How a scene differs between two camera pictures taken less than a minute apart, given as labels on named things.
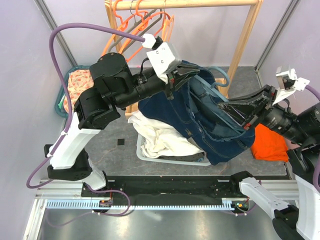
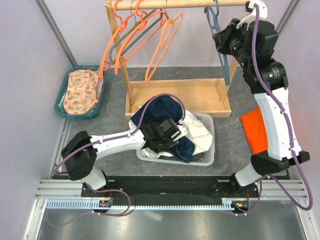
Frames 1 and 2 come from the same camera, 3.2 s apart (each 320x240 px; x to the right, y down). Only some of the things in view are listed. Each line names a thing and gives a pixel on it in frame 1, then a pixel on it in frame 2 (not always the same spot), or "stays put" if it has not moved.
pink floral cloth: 78,81 stays put
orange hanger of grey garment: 143,17 to 122,58
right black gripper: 248,110 to 222,39
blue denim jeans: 194,110 to 156,109
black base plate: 165,188 stays put
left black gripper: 178,79 to 164,148
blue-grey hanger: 209,86 to 214,21
